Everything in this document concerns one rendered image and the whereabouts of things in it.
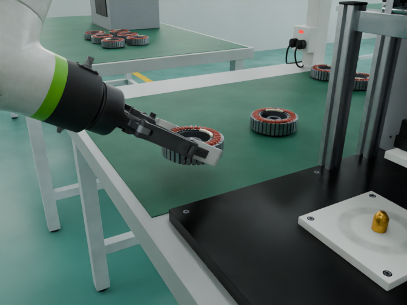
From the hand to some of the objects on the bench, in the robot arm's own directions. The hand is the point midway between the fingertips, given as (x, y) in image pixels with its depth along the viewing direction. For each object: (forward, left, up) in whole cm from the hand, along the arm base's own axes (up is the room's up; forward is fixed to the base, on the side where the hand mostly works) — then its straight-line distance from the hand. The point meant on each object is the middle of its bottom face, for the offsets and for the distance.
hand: (191, 143), depth 71 cm
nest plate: (+11, -31, -6) cm, 34 cm away
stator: (+28, +11, -6) cm, 31 cm away
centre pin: (+11, -31, -4) cm, 33 cm away
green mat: (+36, +21, -6) cm, 42 cm away
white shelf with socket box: (+72, +46, -5) cm, 85 cm away
